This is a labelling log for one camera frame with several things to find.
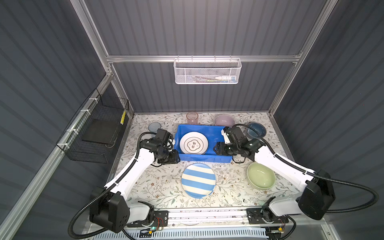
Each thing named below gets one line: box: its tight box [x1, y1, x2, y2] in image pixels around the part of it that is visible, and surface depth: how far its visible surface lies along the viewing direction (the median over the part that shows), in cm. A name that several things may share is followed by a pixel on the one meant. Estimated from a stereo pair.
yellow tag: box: [120, 110, 127, 125], surface depth 84 cm
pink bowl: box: [214, 114, 236, 127], surface depth 111 cm
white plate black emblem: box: [179, 131, 209, 155], surface depth 101 cm
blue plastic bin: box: [174, 124, 233, 163], surface depth 98 cm
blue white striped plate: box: [181, 163, 217, 199], surface depth 88 cm
